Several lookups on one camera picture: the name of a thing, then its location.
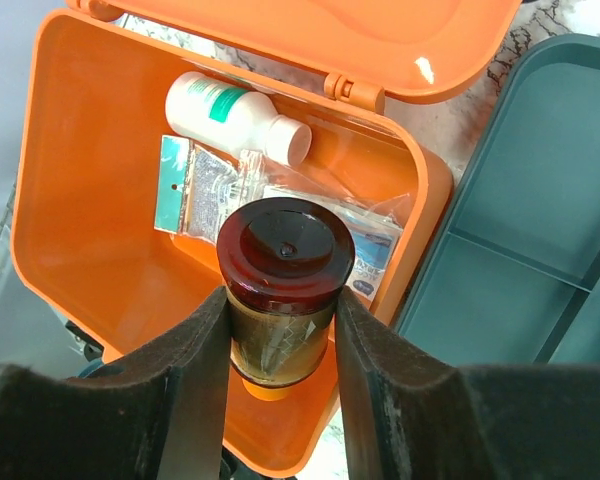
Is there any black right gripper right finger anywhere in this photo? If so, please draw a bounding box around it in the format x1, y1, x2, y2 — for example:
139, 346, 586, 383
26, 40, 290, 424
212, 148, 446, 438
335, 289, 600, 479

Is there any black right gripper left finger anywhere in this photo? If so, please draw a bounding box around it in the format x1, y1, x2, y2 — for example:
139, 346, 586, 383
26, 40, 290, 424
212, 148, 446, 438
0, 288, 230, 479

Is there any brown medicine bottle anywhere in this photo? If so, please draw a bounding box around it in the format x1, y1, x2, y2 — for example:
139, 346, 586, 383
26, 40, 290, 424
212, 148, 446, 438
216, 197, 355, 401

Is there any alcohol pad packets bag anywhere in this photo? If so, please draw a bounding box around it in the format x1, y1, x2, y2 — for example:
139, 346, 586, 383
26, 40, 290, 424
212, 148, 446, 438
231, 150, 409, 302

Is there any teal-header small packet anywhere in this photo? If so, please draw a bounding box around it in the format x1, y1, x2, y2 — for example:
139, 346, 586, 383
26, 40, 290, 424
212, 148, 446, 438
154, 135, 241, 244

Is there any orange medicine kit box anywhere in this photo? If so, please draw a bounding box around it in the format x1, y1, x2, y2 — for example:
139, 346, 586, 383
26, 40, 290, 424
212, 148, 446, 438
9, 0, 524, 479

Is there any teal divided tray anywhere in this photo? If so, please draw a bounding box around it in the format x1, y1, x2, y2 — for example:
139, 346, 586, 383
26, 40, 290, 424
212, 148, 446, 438
397, 34, 600, 365

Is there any white plastic bottle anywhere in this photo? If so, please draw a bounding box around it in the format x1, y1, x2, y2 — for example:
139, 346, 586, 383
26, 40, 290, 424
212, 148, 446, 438
165, 72, 312, 167

